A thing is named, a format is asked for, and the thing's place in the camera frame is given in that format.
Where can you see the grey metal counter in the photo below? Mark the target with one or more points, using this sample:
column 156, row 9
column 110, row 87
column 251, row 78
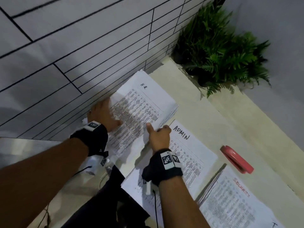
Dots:
column 28, row 149

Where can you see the person's right hand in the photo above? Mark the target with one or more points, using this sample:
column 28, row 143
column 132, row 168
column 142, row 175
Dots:
column 160, row 140

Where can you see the person's right forearm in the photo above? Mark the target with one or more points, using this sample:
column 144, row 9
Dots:
column 180, row 201

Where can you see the person's black clothing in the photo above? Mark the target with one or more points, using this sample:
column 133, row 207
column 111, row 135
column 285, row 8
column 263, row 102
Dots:
column 109, row 204

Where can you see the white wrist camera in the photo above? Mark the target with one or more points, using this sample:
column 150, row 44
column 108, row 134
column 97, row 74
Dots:
column 150, row 187
column 93, row 165

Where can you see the red stapler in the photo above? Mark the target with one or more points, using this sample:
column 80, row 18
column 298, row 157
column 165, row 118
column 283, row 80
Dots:
column 236, row 159

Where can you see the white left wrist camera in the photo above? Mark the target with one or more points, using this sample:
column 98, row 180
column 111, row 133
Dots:
column 93, row 165

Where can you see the person's right thumb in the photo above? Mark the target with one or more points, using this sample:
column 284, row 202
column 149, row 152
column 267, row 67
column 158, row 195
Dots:
column 150, row 131

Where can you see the person's left thumb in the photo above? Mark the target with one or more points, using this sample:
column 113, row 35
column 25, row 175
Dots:
column 116, row 123

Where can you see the person's left hand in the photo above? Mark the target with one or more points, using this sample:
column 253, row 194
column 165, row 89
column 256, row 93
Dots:
column 102, row 113

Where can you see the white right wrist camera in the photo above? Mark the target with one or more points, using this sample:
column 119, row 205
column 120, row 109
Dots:
column 150, row 187

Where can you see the person's left forearm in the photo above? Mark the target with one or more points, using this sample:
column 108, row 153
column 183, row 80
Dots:
column 40, row 178

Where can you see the green fern plant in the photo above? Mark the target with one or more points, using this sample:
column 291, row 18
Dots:
column 218, row 49

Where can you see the printed papers with red heading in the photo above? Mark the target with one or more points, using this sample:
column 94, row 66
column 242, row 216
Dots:
column 232, row 201

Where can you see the thick stack of printed papers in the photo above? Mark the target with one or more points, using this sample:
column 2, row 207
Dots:
column 144, row 102

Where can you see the printed paper with black heading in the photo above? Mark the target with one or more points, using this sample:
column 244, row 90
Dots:
column 190, row 154

